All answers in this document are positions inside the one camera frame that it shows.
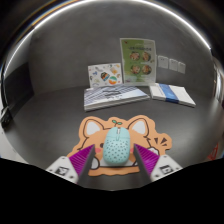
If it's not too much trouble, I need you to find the white book with blue band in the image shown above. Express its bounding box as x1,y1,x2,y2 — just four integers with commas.
148,82,197,108

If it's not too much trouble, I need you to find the green printed poster card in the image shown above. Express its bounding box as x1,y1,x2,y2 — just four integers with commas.
119,37,157,84

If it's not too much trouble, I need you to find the orange fox-shaped mouse pad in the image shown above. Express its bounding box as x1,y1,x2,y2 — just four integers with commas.
66,114,173,177

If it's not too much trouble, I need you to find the white sticker sheet card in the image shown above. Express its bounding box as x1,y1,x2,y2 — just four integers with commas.
87,62,124,89

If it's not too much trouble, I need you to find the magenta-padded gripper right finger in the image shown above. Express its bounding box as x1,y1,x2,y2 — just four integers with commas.
133,143,183,185

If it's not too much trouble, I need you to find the mint green computer mouse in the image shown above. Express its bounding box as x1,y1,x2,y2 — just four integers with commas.
102,126,131,167

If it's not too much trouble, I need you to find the white wall socket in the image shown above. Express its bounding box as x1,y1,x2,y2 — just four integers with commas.
177,61,187,75
157,55,170,70
168,58,179,72

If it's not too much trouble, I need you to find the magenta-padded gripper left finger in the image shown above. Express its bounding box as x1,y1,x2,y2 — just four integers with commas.
45,144,96,186

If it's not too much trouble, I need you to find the grey striped book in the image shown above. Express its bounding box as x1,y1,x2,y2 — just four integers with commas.
83,83,151,112

